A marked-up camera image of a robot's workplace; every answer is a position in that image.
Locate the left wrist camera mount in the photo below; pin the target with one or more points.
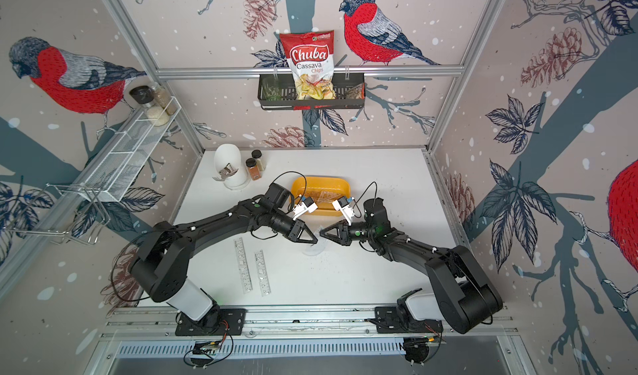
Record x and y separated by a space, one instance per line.
278 197

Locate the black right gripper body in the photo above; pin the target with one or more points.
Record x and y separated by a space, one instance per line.
359 232

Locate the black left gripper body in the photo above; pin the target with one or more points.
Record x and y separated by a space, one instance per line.
289 227

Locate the white wire mesh shelf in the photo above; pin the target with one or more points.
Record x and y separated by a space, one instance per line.
113 172

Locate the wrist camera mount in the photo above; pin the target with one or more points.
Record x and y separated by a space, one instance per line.
345 206
278 197

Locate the glass jar on shelf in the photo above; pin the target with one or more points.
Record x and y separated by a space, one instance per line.
164 99

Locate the black lid spice jar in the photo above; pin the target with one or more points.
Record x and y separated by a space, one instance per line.
143 95

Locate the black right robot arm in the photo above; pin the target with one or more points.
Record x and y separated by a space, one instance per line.
464 293

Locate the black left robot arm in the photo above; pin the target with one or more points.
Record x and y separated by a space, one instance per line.
162 262

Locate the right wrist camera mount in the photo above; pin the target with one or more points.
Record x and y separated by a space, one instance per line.
345 206

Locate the long clear stencil ruler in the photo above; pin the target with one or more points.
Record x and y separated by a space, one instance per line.
243 266

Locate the brown spice bottle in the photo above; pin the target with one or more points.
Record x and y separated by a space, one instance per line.
253 169

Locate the yellow plastic storage box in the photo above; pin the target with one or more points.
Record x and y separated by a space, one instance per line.
324 191

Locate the chrome wire rack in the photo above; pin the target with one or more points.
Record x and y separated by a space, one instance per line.
59 214

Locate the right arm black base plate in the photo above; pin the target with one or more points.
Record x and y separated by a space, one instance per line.
392 319

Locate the red Chuba cassava chips bag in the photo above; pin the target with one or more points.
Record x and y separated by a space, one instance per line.
310 58

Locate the white egg-shaped container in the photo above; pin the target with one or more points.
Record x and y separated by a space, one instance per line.
229 167

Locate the clear blue protractor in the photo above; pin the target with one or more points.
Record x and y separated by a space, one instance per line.
316 249

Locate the dark spice bottle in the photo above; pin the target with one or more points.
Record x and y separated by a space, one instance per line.
259 159

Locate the short clear stencil ruler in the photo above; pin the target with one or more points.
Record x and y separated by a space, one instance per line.
264 284

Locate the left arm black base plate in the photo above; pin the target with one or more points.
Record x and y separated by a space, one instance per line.
217 322

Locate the black wire wall basket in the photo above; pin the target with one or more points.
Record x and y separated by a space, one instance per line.
344 91

